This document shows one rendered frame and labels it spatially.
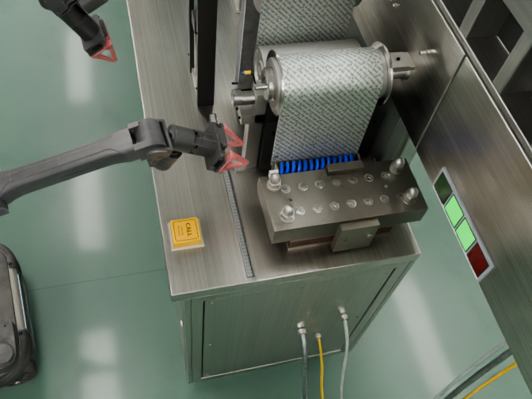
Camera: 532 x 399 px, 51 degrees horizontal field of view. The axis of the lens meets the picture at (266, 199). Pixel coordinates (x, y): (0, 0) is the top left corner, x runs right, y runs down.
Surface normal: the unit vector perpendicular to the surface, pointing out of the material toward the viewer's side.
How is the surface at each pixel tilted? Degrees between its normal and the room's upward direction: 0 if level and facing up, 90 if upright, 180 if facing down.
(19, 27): 0
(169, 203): 0
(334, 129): 90
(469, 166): 90
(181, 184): 0
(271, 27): 92
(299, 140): 90
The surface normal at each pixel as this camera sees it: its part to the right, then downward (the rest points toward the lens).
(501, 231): -0.97, 0.14
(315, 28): 0.22, 0.84
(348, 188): 0.11, -0.55
